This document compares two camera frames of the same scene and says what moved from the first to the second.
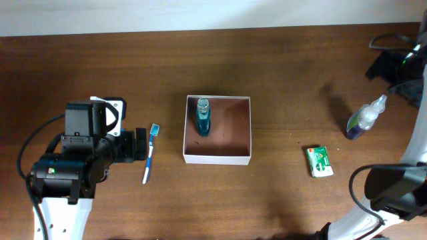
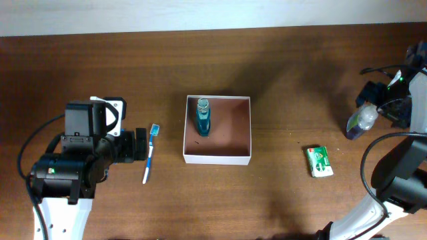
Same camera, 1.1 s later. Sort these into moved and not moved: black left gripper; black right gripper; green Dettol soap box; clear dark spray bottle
Moved: black right gripper
Not moved: black left gripper; clear dark spray bottle; green Dettol soap box
